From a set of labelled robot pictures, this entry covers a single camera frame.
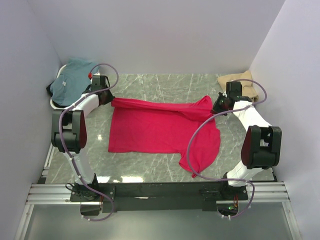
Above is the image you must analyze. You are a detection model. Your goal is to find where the teal blue t shirt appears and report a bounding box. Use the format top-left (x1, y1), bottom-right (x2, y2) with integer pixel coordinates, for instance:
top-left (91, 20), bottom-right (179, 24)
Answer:
top-left (64, 57), bottom-right (99, 104)

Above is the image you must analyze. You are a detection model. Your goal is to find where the white laundry basket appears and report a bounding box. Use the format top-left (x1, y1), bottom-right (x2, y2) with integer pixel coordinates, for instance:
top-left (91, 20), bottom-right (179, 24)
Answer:
top-left (50, 64), bottom-right (72, 108)

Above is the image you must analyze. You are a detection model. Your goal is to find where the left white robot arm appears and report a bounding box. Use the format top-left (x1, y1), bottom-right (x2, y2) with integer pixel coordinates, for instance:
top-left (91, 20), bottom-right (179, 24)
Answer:
top-left (51, 73), bottom-right (115, 186)

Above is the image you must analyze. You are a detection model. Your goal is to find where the beige folded t shirt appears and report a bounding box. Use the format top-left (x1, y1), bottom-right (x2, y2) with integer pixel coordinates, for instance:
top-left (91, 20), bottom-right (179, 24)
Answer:
top-left (217, 70), bottom-right (259, 103)

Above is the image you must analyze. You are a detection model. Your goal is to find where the aluminium frame rail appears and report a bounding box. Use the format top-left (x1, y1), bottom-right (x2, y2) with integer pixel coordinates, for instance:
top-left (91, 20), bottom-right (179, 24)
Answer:
top-left (26, 144), bottom-right (291, 205)

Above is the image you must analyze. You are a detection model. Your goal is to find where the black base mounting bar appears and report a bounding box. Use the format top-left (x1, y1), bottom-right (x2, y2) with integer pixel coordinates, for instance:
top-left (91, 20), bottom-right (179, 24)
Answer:
top-left (70, 181), bottom-right (249, 213)

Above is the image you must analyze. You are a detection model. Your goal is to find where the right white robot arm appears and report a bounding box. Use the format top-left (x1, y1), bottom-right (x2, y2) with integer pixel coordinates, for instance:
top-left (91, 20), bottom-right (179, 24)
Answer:
top-left (211, 79), bottom-right (282, 187)

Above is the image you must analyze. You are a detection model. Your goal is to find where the red t shirt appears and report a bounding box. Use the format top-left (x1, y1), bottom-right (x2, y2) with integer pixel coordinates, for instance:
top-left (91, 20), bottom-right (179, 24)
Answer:
top-left (108, 95), bottom-right (221, 173)

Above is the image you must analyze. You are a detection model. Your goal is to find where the black garment in basket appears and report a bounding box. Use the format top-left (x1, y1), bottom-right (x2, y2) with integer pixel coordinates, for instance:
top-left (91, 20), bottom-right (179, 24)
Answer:
top-left (46, 84), bottom-right (53, 98)

